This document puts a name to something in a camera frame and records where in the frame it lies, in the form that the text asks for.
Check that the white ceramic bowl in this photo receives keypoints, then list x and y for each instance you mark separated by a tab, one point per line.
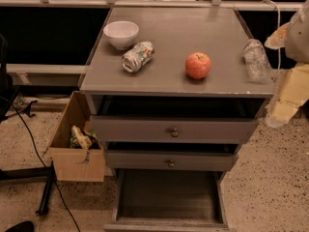
121	34

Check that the black shoe tip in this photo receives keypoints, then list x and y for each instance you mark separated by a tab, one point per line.
25	226

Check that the crushed aluminium can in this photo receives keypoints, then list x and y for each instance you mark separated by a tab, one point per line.
138	57

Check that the grey top drawer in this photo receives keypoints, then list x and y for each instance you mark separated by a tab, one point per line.
172	130

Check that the grey middle drawer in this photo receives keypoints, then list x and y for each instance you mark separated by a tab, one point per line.
121	159

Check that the grey drawer cabinet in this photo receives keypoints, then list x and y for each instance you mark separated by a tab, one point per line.
163	89

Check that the crumpled snack bag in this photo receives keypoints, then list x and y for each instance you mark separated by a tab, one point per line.
84	139

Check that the grey open bottom drawer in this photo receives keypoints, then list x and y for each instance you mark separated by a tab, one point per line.
168	201

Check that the red apple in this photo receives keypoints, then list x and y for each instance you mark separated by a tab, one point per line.
198	65

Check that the black stand base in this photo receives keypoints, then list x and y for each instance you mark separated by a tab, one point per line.
48	175

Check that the cardboard box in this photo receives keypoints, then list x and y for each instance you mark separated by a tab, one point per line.
71	162

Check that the clear plastic water bottle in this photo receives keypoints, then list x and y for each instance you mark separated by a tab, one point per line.
256	61

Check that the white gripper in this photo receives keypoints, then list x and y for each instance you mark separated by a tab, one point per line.
298	40

